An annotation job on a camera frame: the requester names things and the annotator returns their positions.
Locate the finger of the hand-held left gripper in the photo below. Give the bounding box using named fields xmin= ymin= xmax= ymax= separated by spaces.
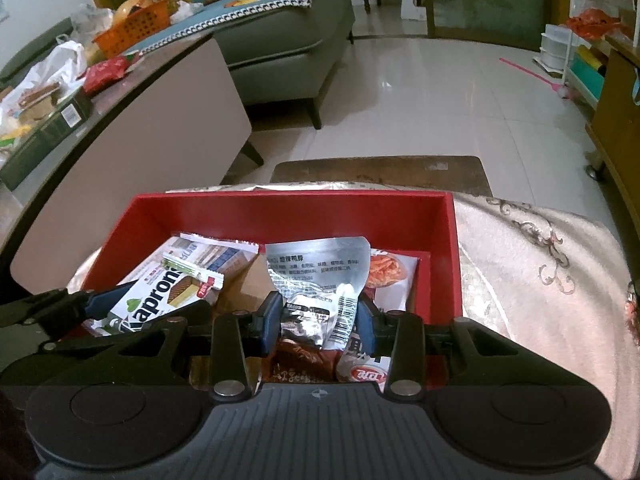
xmin=42 ymin=302 xmax=212 ymax=353
xmin=0 ymin=282 xmax=136 ymax=336

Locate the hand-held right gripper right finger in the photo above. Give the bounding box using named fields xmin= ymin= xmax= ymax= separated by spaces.
xmin=356 ymin=296 xmax=596 ymax=397

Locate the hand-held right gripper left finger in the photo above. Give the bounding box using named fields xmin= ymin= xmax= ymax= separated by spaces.
xmin=37 ymin=291 xmax=285 ymax=403

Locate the green white wafer packet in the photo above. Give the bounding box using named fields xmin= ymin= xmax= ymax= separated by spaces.
xmin=91 ymin=252 xmax=224 ymax=337

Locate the dark red snack packet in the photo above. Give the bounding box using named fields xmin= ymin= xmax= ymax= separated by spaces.
xmin=270 ymin=337 xmax=346 ymax=383

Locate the white packet with orange picture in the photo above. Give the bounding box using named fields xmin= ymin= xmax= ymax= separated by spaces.
xmin=335 ymin=249 xmax=421 ymax=395

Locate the large white blue snack packet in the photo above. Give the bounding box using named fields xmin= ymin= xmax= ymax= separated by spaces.
xmin=122 ymin=232 xmax=261 ymax=286

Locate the silver foil snack packet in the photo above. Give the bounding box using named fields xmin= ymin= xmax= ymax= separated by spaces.
xmin=265 ymin=236 xmax=372 ymax=352

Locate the red cardboard box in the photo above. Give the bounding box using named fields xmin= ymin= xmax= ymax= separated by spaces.
xmin=55 ymin=191 xmax=462 ymax=392

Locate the grey coffee table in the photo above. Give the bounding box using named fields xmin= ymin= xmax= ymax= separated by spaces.
xmin=0 ymin=35 xmax=266 ymax=301

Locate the dark wooden stool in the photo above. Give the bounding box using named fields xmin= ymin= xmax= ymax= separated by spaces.
xmin=270 ymin=156 xmax=493 ymax=197

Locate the floral satin blanket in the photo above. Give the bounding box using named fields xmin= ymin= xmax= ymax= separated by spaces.
xmin=65 ymin=184 xmax=640 ymax=476

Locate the dark green box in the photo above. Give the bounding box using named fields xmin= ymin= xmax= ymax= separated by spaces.
xmin=0 ymin=91 xmax=96 ymax=192

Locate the grey sofa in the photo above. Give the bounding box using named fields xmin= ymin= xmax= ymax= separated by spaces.
xmin=0 ymin=0 xmax=357 ymax=131

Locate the orange plastic basket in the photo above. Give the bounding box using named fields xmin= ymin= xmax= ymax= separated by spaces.
xmin=92 ymin=0 xmax=171 ymax=58

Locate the clear crumpled plastic bag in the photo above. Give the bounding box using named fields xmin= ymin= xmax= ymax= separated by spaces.
xmin=70 ymin=2 xmax=116 ymax=43

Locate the blue sofa cover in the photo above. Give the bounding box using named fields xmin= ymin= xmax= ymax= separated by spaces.
xmin=137 ymin=0 xmax=341 ymax=56

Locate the pink fly swatter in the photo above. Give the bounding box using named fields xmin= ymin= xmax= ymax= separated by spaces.
xmin=500 ymin=57 xmax=571 ymax=98

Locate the white crumpled plastic bag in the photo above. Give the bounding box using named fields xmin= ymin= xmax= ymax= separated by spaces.
xmin=170 ymin=0 xmax=206 ymax=26

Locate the wooden cabinet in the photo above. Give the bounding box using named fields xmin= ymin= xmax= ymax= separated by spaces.
xmin=585 ymin=35 xmax=640 ymax=183

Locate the teal storage box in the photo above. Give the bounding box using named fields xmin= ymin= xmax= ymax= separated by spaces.
xmin=570 ymin=45 xmax=608 ymax=107

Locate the white container stack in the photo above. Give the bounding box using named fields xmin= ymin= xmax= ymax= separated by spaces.
xmin=540 ymin=24 xmax=572 ymax=73

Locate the glass sliding door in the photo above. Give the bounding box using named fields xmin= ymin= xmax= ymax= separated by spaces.
xmin=420 ymin=0 xmax=573 ymax=53

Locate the orange plastic bag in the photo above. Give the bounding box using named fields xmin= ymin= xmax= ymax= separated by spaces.
xmin=566 ymin=9 xmax=623 ymax=41

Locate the white wire rack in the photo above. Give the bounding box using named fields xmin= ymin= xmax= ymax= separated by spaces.
xmin=562 ymin=0 xmax=640 ymax=111

